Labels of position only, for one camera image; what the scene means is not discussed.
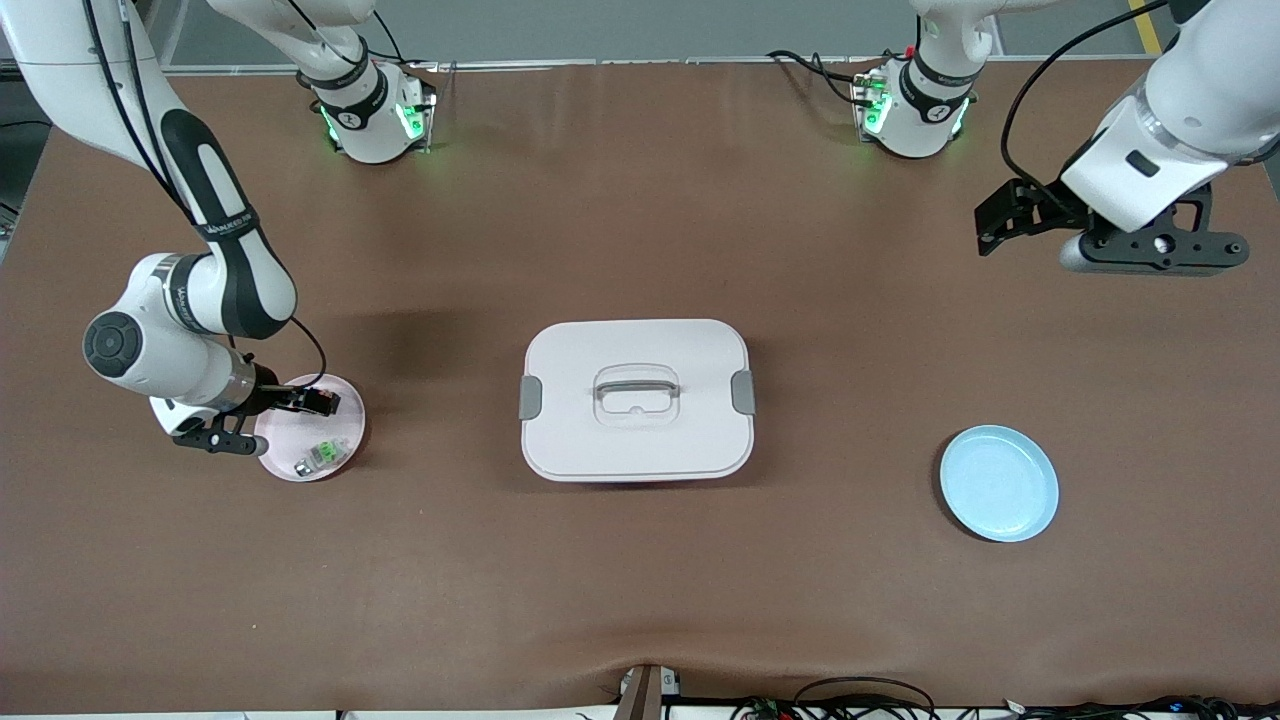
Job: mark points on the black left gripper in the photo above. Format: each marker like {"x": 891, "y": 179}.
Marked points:
{"x": 1040, "y": 208}

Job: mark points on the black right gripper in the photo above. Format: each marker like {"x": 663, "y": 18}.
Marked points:
{"x": 272, "y": 397}

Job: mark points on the orange push-button switch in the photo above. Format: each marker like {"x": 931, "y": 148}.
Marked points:
{"x": 322, "y": 402}

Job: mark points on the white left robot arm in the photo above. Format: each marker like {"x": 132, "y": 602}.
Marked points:
{"x": 1200, "y": 80}

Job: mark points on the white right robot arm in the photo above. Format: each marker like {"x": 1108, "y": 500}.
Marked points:
{"x": 60, "y": 80}

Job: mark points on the white lidded storage box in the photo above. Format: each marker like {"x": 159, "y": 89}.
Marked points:
{"x": 636, "y": 440}

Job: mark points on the pink round plate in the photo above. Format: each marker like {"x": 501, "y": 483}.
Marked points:
{"x": 335, "y": 465}

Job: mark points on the light blue round plate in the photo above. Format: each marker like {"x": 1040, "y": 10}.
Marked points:
{"x": 1000, "y": 485}

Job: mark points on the green push-button switch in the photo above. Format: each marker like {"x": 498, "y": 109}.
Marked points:
{"x": 322, "y": 456}

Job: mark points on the front camera mount bracket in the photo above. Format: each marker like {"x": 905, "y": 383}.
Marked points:
{"x": 645, "y": 695}

